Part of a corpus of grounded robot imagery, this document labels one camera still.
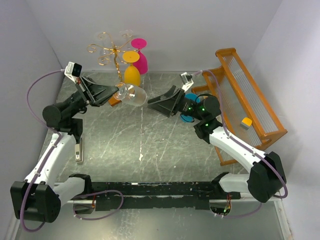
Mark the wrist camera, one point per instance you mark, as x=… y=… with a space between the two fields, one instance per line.
x=187 y=81
x=73 y=71

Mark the gold wire wine glass rack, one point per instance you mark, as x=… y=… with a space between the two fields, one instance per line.
x=116 y=57

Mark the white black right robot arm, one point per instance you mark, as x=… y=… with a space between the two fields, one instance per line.
x=265 y=175

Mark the yellow wine glass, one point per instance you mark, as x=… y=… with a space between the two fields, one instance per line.
x=131 y=74

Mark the pink wine glass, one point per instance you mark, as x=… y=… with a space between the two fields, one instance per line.
x=142 y=63

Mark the silver black stapler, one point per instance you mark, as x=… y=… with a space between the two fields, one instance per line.
x=79 y=151

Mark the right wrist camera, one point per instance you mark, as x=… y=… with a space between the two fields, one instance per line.
x=187 y=81

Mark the wooden dish rack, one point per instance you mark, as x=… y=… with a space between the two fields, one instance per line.
x=241 y=97

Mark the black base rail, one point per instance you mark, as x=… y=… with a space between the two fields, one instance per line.
x=148 y=195

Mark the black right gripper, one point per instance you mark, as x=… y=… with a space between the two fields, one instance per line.
x=170 y=104

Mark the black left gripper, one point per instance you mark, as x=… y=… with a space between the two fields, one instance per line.
x=87 y=86

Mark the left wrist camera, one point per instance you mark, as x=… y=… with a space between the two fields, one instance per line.
x=73 y=71

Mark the patterned clear wine glass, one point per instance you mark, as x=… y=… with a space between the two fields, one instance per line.
x=130 y=94

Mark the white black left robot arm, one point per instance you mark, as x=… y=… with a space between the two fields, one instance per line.
x=36 y=198

